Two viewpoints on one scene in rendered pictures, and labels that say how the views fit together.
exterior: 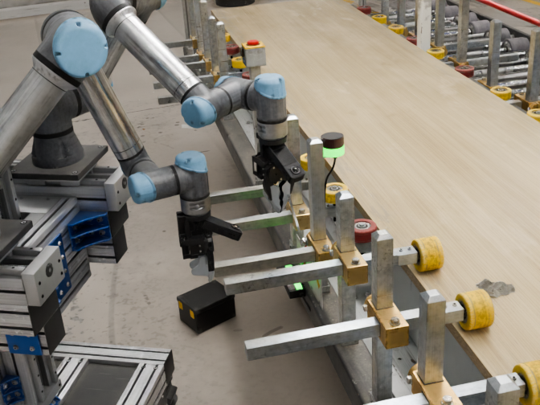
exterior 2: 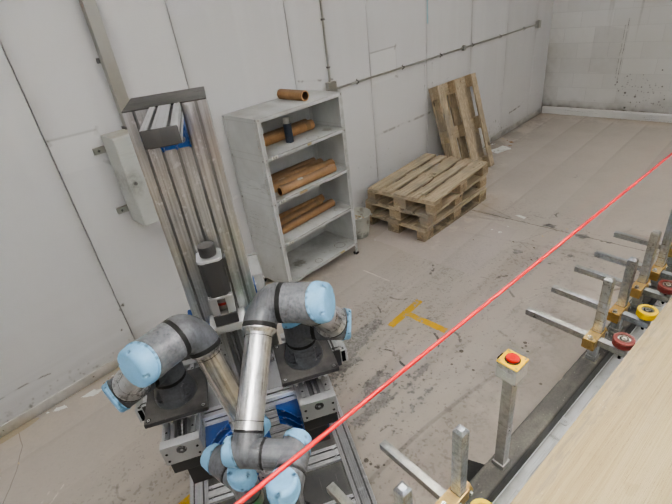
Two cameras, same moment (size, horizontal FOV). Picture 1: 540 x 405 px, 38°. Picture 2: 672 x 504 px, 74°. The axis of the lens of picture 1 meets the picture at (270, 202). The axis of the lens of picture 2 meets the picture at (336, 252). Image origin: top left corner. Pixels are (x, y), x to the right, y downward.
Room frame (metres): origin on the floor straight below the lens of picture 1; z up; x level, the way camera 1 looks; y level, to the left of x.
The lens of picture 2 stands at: (1.73, -0.65, 2.26)
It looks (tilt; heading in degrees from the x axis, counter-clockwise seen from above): 30 degrees down; 64
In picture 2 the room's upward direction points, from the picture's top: 8 degrees counter-clockwise
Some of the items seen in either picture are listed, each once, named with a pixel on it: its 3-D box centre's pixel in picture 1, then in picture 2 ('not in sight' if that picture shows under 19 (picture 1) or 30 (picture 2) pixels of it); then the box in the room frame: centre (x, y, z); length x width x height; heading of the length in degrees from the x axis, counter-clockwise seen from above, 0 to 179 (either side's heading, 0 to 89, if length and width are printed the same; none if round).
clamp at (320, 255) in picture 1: (321, 248); not in sight; (1.84, -0.13, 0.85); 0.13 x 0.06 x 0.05; 11
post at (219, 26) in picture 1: (224, 75); (599, 323); (3.33, 0.16, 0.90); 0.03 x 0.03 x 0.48; 11
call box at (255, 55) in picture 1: (253, 55); (511, 368); (2.61, 0.02, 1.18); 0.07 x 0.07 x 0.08; 11
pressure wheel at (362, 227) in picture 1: (362, 242); not in sight; (1.84, -0.24, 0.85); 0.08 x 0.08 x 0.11
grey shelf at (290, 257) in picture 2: not in sight; (298, 193); (3.10, 2.76, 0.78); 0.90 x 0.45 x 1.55; 17
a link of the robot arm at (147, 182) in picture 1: (151, 182); (224, 458); (1.73, 0.29, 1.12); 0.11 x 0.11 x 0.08; 24
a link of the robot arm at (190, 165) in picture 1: (190, 175); (243, 480); (1.76, 0.19, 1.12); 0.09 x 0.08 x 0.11; 114
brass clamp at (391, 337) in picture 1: (386, 319); not in sight; (1.35, -0.23, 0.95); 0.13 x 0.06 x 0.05; 11
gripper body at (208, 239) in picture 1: (195, 231); not in sight; (1.76, 0.19, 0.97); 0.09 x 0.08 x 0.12; 101
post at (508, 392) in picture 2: (259, 125); (505, 422); (2.61, 0.02, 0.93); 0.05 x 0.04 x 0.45; 11
